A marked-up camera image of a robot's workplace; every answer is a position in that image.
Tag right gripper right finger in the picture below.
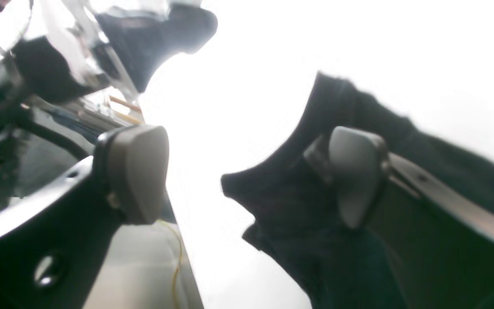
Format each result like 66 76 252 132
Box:
328 127 494 309

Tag black T-shirt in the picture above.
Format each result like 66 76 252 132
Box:
221 73 494 309

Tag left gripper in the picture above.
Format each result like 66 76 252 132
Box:
0 0 218 128

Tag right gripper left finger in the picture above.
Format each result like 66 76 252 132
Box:
0 124 170 309

